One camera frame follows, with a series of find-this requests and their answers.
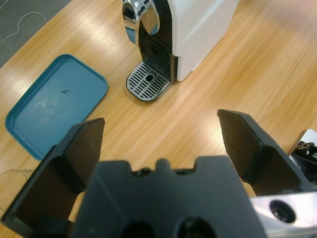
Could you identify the white capsule coffee machine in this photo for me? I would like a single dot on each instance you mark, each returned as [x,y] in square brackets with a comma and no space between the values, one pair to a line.
[198,29]

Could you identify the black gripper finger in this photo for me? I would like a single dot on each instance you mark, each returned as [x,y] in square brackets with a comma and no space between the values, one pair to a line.
[247,148]
[49,188]

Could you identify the white camera stand block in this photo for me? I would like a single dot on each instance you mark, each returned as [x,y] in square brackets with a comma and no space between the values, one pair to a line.
[310,135]

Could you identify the teal plastic tray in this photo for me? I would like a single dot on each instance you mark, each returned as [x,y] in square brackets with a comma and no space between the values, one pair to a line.
[49,104]

